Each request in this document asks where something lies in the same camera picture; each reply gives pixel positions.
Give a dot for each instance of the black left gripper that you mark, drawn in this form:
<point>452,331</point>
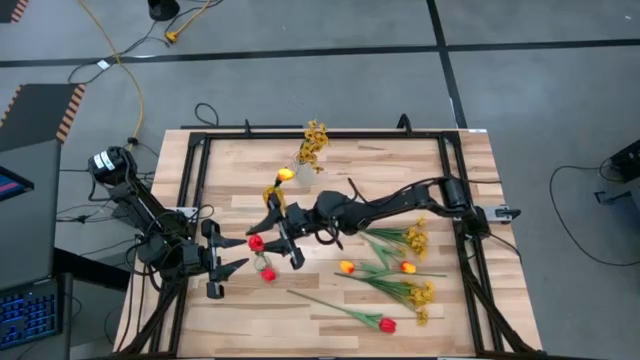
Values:
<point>195,260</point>

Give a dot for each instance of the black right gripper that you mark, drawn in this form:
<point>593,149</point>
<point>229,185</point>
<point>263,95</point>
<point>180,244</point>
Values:
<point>307,220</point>

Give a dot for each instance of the red tulip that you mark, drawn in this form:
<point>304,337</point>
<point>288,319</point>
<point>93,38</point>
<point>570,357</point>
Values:
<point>268,274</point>
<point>256,243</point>
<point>387,325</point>

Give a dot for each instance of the small yellow tulip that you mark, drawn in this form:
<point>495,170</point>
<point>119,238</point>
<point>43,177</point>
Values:
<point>286,174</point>

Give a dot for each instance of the yellow orange tulip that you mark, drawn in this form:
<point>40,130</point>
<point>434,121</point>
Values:
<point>408,268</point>
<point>347,267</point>

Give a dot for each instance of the yellow daffodil bunch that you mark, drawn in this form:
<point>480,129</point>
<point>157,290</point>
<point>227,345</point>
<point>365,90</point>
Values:
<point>421,295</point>
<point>314,142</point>
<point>416,240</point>

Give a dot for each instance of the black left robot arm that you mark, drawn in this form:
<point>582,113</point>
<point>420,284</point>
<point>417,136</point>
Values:
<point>132,197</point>

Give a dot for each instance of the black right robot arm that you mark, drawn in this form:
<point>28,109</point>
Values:
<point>400,197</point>

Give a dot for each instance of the clear smooth glass vase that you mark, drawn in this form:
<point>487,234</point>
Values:
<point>260,267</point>

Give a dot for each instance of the amber glass vase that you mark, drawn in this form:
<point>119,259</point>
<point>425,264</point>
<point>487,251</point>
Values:
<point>267,192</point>

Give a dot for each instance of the clear textured glass vase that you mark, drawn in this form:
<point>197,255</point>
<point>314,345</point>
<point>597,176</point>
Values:
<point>305,175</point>

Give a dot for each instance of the black mat orange striped edge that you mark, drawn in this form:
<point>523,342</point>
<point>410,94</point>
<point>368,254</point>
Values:
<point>35,115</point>
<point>7,10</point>

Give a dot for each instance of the black round stand base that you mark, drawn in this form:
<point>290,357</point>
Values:
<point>162,9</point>

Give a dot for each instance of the black equipment box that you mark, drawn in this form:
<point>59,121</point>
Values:
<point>627,160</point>

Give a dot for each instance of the black aluminium table frame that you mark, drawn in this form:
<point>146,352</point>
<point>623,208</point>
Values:
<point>375,135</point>

